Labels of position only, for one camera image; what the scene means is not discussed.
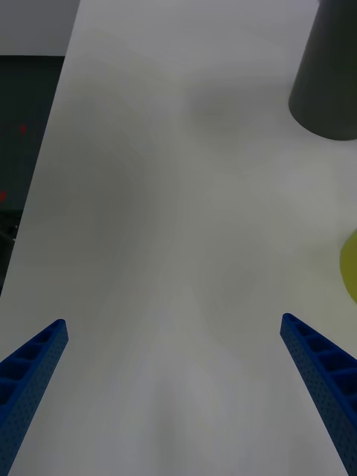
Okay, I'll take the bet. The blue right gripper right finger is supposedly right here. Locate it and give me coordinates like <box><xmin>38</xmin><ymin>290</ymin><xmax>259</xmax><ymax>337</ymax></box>
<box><xmin>279</xmin><ymin>312</ymin><xmax>357</xmax><ymax>476</ymax></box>

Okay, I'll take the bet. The grey plastic waste bin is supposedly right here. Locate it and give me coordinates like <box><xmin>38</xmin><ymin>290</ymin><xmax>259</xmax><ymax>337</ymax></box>
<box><xmin>288</xmin><ymin>0</ymin><xmax>357</xmax><ymax>141</ymax></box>

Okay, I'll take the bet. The yellow-green plastic waste bin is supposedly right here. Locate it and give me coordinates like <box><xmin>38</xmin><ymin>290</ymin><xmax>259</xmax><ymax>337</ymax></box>
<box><xmin>339</xmin><ymin>228</ymin><xmax>357</xmax><ymax>302</ymax></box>

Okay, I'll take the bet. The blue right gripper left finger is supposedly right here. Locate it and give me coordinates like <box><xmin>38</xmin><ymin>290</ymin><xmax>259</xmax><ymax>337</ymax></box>
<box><xmin>0</xmin><ymin>318</ymin><xmax>70</xmax><ymax>476</ymax></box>

